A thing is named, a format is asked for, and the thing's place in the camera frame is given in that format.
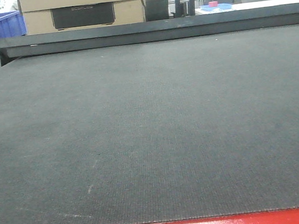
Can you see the pink tape roll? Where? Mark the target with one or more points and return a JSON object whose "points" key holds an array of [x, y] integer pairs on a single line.
{"points": [[213, 4]]}

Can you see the blue plastic crate background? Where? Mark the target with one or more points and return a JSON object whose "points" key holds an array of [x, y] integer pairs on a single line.
{"points": [[12, 24]]}

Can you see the large cardboard box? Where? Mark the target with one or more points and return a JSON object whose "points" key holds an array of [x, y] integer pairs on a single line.
{"points": [[49, 16]]}

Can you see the blue shallow tray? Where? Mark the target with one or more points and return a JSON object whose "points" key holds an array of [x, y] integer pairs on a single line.
{"points": [[218, 8]]}

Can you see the black conveyor end rail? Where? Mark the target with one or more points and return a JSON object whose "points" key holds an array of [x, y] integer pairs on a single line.
{"points": [[153, 31]]}

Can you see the black conveyor belt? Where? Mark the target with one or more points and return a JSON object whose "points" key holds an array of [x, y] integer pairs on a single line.
{"points": [[186, 128]]}

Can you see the white background table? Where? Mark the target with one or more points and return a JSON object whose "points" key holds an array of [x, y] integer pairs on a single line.
{"points": [[252, 5]]}

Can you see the black pillar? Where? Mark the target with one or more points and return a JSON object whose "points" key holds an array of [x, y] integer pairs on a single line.
{"points": [[156, 10]]}

